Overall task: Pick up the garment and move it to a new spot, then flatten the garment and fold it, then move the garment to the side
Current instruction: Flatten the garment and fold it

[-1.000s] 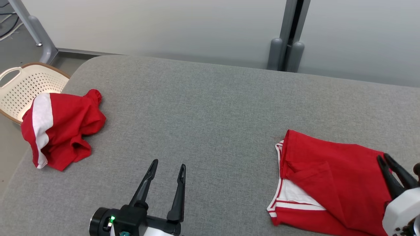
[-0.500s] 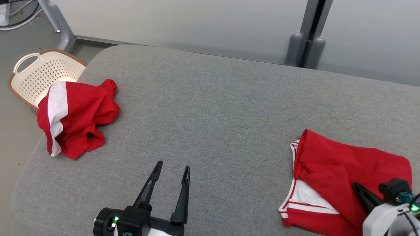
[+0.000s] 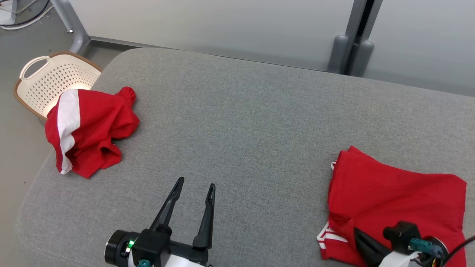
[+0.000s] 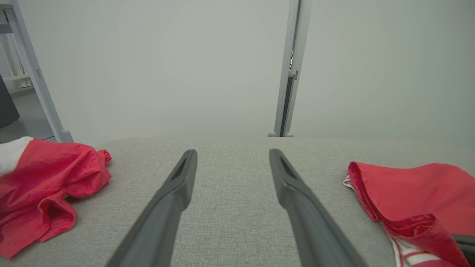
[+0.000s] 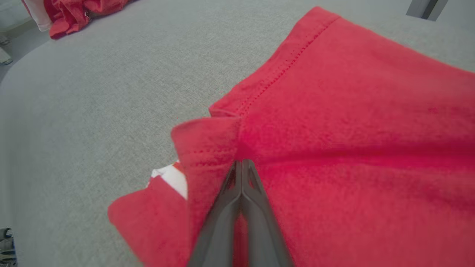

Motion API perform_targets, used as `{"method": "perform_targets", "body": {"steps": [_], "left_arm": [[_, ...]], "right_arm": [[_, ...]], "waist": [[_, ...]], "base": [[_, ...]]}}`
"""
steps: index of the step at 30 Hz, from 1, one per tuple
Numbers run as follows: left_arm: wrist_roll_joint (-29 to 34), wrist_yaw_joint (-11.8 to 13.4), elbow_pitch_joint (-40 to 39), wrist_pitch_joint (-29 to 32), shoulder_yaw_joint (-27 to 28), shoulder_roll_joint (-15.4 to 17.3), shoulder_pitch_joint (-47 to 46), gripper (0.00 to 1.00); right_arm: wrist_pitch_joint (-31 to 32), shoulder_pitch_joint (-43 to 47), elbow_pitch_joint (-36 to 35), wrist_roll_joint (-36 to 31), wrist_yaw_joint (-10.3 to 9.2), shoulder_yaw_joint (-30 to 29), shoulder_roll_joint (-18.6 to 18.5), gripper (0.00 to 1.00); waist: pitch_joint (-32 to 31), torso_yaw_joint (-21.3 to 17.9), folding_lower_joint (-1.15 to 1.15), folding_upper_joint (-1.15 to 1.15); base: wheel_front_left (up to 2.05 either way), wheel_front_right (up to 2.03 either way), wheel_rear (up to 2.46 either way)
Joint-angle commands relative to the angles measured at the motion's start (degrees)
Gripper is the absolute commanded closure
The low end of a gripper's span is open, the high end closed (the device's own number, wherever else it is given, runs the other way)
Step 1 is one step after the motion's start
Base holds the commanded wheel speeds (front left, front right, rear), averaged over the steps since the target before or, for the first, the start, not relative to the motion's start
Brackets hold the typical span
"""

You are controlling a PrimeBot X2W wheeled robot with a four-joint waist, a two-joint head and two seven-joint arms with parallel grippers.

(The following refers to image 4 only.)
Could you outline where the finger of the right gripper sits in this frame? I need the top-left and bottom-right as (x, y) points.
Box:
(452, 234), (475, 266)

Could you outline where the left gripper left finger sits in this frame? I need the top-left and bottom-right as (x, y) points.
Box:
(107, 149), (198, 267)

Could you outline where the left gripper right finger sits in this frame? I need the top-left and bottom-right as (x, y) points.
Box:
(269, 149), (366, 267)

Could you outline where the red and white garment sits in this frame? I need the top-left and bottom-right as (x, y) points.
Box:
(0, 136), (475, 267)

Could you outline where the grey fabric sofa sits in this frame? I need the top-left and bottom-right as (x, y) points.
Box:
(0, 136), (475, 267)

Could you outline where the dark grey cabinet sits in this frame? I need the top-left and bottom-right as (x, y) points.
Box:
(0, 74), (20, 129)

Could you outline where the grey post with black slot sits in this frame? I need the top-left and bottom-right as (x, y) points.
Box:
(268, 0), (312, 138)

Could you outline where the grey metal stand post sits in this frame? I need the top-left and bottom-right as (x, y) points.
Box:
(10, 0), (74, 144)

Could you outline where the white rack frame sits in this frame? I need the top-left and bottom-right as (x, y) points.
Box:
(0, 6), (35, 89)

